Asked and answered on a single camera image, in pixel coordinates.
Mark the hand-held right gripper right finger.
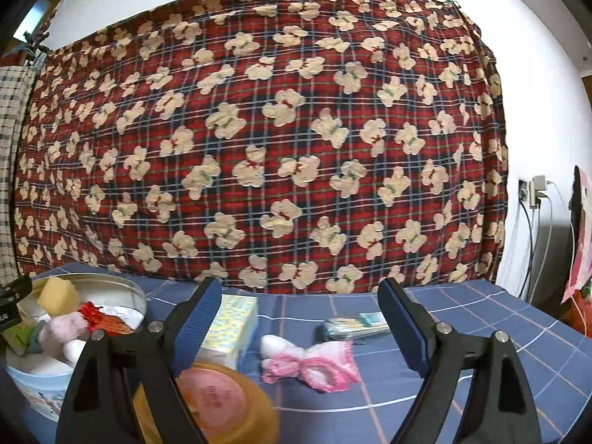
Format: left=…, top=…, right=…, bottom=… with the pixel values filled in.
left=378, top=277, right=542, bottom=444

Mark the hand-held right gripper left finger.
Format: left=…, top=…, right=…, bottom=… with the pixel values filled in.
left=55, top=276, right=223, bottom=444

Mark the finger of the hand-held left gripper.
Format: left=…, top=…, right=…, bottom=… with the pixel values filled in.
left=0, top=275, right=33, bottom=331

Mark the white foam sponge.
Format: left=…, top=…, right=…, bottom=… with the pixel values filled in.
left=16, top=293, right=49, bottom=329

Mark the green packet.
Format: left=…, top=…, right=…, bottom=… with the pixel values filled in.
left=7, top=321, right=35, bottom=357

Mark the yellow sponge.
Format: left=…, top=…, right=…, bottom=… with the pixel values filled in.
left=36, top=277, right=81, bottom=317

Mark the pink fluffy plush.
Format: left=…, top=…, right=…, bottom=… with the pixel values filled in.
left=39, top=312, right=91, bottom=350

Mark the red snack packet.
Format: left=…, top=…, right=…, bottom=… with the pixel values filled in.
left=78, top=302, right=135, bottom=336

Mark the round metal tin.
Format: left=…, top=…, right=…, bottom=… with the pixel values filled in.
left=4, top=272, right=149, bottom=421

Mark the floral tissue pack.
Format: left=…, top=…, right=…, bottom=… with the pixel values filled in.
left=196, top=293, right=260, bottom=371

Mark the cotton swab pack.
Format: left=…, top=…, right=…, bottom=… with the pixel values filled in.
left=322, top=312, right=394, bottom=340

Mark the yellow jar with pink lid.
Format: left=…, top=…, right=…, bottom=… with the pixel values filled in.
left=132, top=361, right=280, bottom=444

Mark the blue checked tablecloth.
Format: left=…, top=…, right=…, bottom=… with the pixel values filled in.
left=28, top=261, right=592, bottom=444

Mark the checked cloth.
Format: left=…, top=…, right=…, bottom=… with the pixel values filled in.
left=0, top=65, right=38, bottom=287

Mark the orange plastic bag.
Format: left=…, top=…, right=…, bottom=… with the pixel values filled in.
left=562, top=287, right=592, bottom=338

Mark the pink bag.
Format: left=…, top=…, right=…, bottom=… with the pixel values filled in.
left=559, top=166, right=592, bottom=306

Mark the red plaid bear-print blanket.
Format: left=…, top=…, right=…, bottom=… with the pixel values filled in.
left=11, top=0, right=509, bottom=294

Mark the clothes hanger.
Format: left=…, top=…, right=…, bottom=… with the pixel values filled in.
left=21, top=30, right=51, bottom=63

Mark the black cable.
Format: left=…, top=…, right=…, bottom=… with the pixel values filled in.
left=518, top=199, right=536, bottom=301

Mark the wall socket with chargers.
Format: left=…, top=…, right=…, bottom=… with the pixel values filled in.
left=529, top=175, right=553, bottom=209

